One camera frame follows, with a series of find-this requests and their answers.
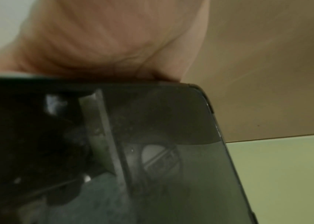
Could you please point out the person's left hand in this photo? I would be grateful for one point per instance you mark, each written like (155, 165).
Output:
(104, 41)

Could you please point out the black smartphone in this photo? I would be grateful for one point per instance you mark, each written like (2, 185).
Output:
(118, 153)

